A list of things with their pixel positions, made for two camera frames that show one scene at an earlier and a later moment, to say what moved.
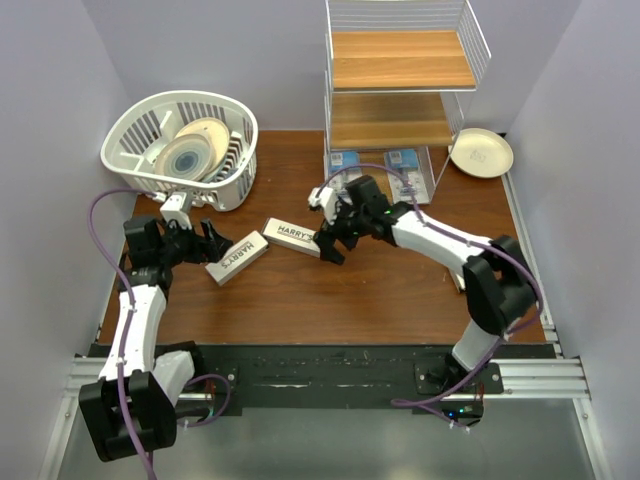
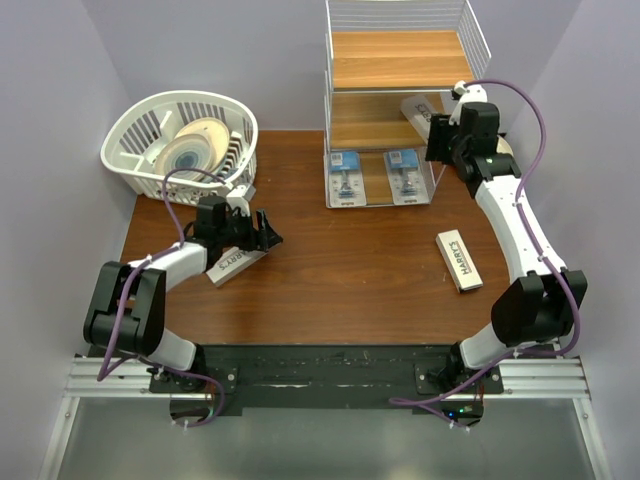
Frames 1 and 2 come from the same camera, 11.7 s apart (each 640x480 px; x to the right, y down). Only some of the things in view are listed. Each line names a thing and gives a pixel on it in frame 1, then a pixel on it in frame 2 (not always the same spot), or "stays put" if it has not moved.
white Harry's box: (292, 236) -> (418, 109)
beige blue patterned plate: (185, 156) stays put
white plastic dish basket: (134, 137) stays put
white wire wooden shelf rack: (393, 73) stays put
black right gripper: (328, 251) -> (440, 130)
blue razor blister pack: (340, 160) stays put
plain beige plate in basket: (212, 130) stays put
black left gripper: (203, 250) -> (261, 239)
